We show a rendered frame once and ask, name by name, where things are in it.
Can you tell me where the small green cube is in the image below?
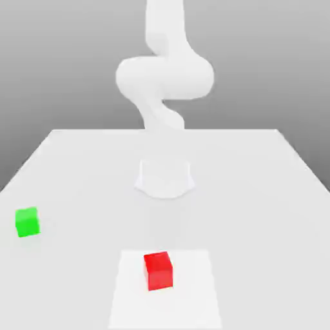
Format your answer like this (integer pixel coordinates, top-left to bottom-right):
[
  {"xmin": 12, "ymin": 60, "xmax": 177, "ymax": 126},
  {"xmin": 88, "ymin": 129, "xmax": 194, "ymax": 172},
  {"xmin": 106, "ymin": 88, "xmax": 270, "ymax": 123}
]
[{"xmin": 14, "ymin": 206, "xmax": 41, "ymax": 238}]

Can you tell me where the small red cube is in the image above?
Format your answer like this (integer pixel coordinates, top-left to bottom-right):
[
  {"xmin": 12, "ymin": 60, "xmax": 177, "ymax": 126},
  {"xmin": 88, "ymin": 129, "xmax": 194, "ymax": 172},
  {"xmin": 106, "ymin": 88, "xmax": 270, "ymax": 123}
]
[{"xmin": 143, "ymin": 251, "xmax": 174, "ymax": 292}]

